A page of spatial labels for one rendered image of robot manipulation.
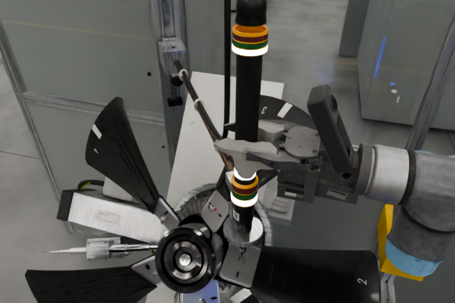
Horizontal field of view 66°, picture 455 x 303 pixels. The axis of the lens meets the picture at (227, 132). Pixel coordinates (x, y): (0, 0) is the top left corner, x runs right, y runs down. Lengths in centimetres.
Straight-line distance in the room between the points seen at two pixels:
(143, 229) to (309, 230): 96
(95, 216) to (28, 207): 187
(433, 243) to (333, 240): 116
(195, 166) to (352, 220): 85
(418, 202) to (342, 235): 118
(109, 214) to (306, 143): 58
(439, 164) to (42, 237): 234
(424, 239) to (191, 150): 61
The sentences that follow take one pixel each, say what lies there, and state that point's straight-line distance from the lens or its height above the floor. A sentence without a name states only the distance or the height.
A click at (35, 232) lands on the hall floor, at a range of 261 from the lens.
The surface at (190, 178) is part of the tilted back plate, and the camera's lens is 96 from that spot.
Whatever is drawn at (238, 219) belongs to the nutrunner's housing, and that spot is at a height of 133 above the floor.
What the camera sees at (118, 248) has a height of 110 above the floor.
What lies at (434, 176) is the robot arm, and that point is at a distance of 50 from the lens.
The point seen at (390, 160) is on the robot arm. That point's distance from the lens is 49.
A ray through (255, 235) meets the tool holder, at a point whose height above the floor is 129.
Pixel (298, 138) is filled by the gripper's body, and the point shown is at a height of 149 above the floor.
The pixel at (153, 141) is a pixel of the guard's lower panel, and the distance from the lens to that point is 159.
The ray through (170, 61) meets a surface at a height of 137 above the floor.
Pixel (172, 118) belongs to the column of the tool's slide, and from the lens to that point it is 127.
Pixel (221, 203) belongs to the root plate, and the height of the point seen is 127.
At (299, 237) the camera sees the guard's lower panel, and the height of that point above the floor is 46.
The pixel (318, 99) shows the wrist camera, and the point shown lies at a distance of 43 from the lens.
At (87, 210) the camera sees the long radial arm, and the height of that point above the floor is 112.
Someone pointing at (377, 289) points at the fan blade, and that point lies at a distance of 76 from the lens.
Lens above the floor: 177
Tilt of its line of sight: 34 degrees down
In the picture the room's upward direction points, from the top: straight up
